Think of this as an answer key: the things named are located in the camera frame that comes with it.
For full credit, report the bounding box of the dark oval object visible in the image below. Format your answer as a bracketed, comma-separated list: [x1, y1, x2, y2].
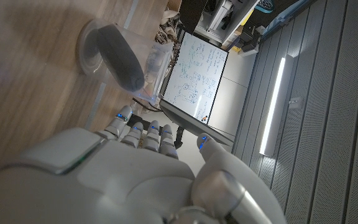
[96, 24, 145, 93]

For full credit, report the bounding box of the white shelf unit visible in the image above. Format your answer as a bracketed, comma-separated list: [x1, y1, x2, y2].
[194, 0, 260, 44]

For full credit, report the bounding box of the clear plastic cup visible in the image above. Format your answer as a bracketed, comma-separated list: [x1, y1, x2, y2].
[76, 17, 174, 105]

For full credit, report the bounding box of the whiteboard with black frame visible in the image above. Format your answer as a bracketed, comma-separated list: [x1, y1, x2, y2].
[162, 32, 229, 125]

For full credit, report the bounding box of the long ceiling light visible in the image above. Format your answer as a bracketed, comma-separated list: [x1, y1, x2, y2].
[259, 57, 287, 156]

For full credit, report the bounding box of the beige black patterned cloth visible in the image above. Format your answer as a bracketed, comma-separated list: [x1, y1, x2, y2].
[154, 9, 180, 44]

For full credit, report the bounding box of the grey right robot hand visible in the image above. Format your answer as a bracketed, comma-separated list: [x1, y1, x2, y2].
[0, 104, 288, 224]

